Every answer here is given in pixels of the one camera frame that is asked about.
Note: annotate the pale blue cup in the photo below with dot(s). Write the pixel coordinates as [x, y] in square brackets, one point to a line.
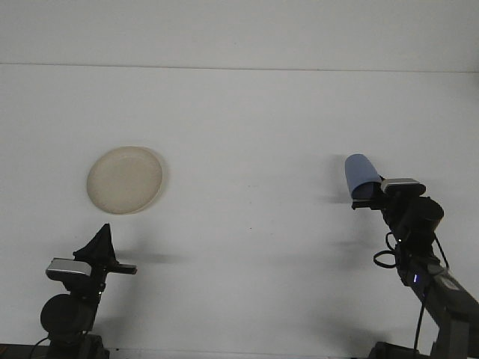
[359, 170]

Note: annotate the pale round plate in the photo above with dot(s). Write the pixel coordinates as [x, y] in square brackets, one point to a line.
[125, 179]

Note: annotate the dark platform edge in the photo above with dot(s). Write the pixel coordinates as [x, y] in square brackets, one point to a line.
[15, 353]

